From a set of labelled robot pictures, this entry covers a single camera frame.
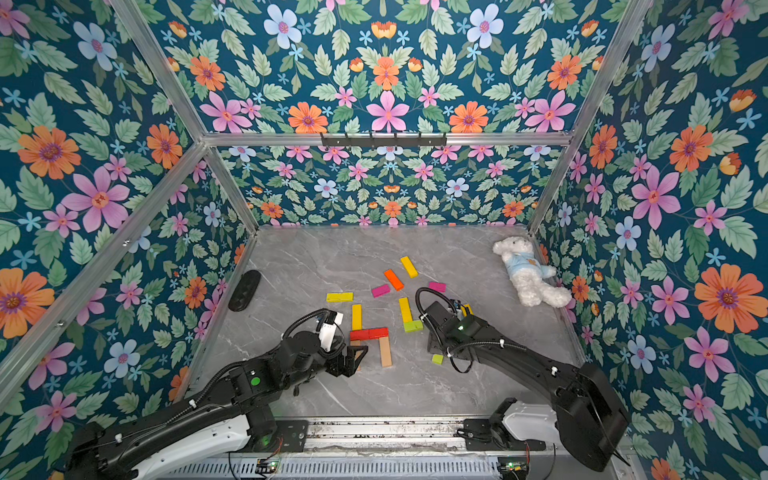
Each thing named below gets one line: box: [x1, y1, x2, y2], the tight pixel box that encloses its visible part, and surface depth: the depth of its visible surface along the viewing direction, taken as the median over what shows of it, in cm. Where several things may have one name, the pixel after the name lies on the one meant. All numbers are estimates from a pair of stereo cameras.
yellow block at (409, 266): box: [400, 256, 419, 279], surface depth 110 cm
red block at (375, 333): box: [362, 327, 389, 341], surface depth 92 cm
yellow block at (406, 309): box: [399, 297, 413, 323], surface depth 98 cm
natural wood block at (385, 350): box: [379, 336, 393, 368], surface depth 88 cm
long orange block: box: [384, 269, 405, 291], surface depth 107 cm
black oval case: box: [228, 269, 261, 313], surface depth 100 cm
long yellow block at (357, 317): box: [351, 304, 363, 331], surface depth 97 cm
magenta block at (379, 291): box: [371, 284, 391, 298], surface depth 104 cm
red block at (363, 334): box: [350, 329, 377, 341], surface depth 92 cm
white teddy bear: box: [492, 236, 573, 309], surface depth 99 cm
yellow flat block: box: [326, 292, 354, 302], surface depth 101 cm
